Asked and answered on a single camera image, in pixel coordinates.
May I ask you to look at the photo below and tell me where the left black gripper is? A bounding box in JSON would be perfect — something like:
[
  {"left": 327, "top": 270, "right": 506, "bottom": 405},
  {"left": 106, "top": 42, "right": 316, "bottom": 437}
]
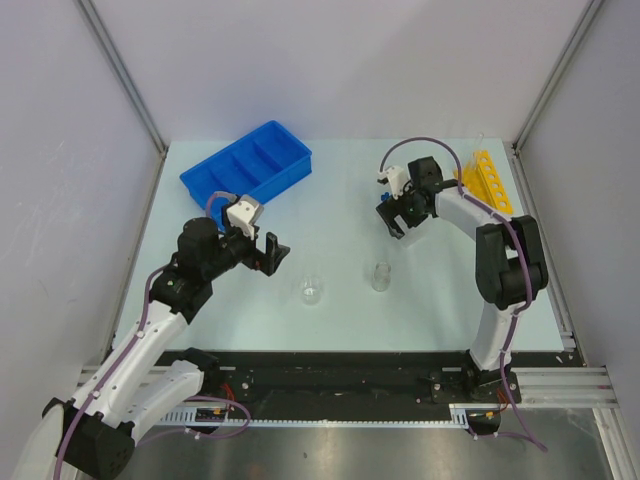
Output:
[{"left": 203, "top": 205, "right": 288, "bottom": 280}]

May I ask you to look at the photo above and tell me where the clear glass flask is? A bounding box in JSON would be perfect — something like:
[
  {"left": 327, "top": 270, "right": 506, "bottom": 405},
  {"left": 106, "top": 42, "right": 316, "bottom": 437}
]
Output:
[{"left": 299, "top": 264, "right": 324, "bottom": 306}]

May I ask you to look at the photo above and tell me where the blue divided plastic bin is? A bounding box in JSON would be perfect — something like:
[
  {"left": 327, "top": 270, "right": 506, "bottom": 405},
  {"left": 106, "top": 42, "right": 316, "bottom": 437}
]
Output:
[{"left": 180, "top": 120, "right": 312, "bottom": 222}]

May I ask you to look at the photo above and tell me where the clear plastic well plate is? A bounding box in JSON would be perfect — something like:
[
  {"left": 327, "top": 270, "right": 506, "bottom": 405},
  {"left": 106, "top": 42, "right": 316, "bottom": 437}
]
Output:
[{"left": 384, "top": 197, "right": 425, "bottom": 248}]

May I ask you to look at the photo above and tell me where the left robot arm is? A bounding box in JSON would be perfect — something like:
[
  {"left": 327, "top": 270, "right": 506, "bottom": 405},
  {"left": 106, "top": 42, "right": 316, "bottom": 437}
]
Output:
[{"left": 49, "top": 217, "right": 290, "bottom": 479}]

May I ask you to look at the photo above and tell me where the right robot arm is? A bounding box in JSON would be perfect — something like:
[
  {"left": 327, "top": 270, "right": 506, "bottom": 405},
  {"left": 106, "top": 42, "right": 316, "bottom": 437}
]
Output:
[{"left": 376, "top": 157, "right": 548, "bottom": 401}]

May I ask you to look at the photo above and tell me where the clear glass bottle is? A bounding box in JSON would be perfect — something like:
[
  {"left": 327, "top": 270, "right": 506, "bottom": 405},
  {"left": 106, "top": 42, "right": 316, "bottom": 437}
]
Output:
[{"left": 371, "top": 262, "right": 391, "bottom": 292}]

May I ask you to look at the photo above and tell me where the yellow test tube rack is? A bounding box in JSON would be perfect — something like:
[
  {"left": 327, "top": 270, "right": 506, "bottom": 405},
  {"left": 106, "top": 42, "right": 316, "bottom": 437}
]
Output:
[{"left": 454, "top": 150, "right": 514, "bottom": 215}]

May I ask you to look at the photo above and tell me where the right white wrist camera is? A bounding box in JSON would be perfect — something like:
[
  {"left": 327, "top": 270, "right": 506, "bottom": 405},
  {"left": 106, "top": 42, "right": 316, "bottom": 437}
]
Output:
[{"left": 377, "top": 166, "right": 409, "bottom": 199}]

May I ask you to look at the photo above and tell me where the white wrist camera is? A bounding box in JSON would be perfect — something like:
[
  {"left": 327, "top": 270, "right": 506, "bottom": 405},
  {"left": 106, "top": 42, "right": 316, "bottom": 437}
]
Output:
[
  {"left": 226, "top": 195, "right": 264, "bottom": 240},
  {"left": 377, "top": 166, "right": 409, "bottom": 199}
]

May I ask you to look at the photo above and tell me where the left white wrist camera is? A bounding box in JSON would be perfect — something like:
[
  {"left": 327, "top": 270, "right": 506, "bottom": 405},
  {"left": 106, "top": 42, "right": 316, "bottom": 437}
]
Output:
[{"left": 226, "top": 195, "right": 264, "bottom": 240}]

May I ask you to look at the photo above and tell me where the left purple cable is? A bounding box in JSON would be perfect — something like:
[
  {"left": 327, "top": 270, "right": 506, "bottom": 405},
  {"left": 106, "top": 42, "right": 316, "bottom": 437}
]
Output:
[{"left": 54, "top": 190, "right": 251, "bottom": 480}]

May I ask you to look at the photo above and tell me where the purple cable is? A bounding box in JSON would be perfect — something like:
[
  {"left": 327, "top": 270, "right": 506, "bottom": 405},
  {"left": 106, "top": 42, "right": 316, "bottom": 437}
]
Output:
[
  {"left": 379, "top": 137, "right": 549, "bottom": 454},
  {"left": 54, "top": 190, "right": 251, "bottom": 480}
]

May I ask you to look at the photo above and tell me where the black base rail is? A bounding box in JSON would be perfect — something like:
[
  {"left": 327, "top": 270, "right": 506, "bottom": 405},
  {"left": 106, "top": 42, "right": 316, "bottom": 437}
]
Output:
[{"left": 102, "top": 349, "right": 546, "bottom": 426}]

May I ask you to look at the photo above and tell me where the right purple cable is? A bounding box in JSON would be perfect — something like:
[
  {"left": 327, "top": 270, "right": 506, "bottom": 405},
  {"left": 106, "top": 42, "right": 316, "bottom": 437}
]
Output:
[{"left": 379, "top": 137, "right": 549, "bottom": 454}]

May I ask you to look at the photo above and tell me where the aluminium frame rail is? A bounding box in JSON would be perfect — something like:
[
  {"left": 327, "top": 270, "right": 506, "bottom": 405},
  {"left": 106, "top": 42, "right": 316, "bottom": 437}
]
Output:
[{"left": 514, "top": 367, "right": 618, "bottom": 409}]

